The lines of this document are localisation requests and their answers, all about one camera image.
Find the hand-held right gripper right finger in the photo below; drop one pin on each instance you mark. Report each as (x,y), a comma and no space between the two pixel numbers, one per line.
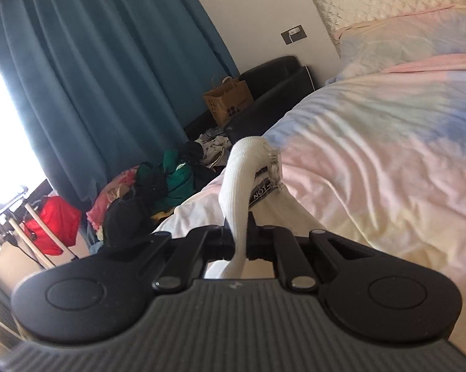
(256,246)

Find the brown paper bag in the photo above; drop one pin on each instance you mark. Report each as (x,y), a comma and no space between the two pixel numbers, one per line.
(227,102)

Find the bright window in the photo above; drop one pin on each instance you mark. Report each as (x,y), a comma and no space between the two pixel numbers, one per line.
(4,143)

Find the pastel tie-dye duvet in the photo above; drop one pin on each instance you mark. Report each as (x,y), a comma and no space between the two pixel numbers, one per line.
(392,143)

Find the blue curtain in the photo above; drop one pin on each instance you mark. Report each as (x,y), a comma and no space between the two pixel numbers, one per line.
(101,66)

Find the plastic garment tag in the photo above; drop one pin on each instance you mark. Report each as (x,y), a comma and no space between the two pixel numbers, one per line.
(273,168)

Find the pile of clothes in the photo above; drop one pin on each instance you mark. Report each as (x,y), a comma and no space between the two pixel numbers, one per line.
(151,186)

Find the white stand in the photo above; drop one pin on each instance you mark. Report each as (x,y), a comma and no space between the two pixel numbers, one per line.
(37,240)

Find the pastel tie-dye pillow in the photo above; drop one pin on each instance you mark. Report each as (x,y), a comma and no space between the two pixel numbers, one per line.
(392,42)

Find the cream ribbed sweater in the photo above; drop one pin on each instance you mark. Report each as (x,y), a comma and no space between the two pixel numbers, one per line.
(237,186)

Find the black leather sofa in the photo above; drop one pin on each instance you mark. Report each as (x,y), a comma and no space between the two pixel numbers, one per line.
(271,81)

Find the wall socket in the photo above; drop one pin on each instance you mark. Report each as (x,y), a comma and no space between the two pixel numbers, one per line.
(295,35)

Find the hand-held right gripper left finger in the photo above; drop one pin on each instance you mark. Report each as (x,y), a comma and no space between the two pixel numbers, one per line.
(219,242)

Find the red bag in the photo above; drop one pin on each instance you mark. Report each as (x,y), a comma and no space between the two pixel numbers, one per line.
(50,221)

